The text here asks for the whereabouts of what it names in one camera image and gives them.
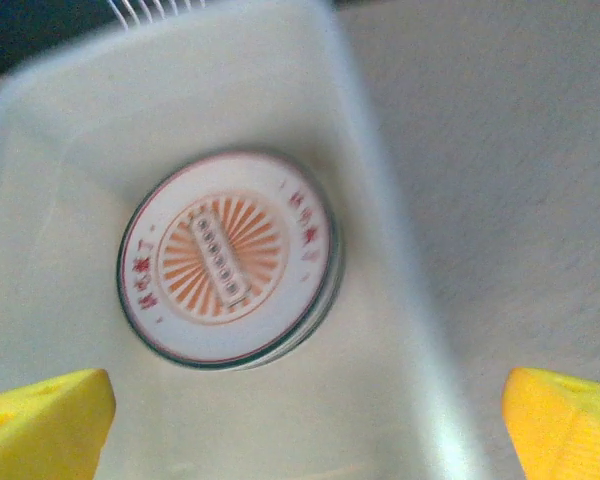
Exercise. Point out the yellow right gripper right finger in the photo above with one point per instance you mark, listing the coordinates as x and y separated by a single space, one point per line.
565 435

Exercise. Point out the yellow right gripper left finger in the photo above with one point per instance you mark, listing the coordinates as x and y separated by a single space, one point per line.
45 435

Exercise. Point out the orange sunburst plate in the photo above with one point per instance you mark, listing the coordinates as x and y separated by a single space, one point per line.
220 260

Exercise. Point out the white plastic bin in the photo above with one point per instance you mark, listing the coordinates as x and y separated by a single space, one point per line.
230 75

